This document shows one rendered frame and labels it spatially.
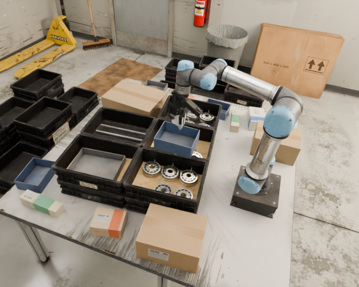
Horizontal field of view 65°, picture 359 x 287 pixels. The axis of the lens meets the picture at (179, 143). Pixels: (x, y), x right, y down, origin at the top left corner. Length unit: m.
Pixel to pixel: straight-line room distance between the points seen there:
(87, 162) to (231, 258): 0.96
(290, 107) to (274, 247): 0.77
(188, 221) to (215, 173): 0.54
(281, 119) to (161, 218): 0.72
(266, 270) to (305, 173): 1.75
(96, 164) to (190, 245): 0.73
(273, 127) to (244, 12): 3.30
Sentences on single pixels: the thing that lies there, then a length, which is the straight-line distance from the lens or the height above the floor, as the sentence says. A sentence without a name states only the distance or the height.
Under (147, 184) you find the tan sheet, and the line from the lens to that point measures 1.61.
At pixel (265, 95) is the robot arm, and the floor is 1.40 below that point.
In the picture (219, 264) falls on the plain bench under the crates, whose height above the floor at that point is 0.70.
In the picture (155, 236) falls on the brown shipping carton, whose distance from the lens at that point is 1.39.
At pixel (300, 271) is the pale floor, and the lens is 2.49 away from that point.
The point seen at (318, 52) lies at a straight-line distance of 4.34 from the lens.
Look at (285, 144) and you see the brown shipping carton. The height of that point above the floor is 0.86.
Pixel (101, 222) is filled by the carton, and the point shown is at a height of 0.77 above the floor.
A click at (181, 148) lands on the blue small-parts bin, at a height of 1.11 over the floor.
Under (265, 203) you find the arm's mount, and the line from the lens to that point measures 1.67.
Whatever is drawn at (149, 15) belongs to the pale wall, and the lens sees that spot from 4.80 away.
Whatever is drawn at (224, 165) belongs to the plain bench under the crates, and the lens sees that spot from 1.93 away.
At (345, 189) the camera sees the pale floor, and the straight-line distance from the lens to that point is 3.21.
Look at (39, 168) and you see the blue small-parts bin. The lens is 2.00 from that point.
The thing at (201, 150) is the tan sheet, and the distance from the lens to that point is 1.82.
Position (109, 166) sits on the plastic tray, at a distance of 1.71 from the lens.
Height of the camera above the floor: 2.06
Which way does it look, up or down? 42 degrees down
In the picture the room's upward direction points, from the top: 5 degrees clockwise
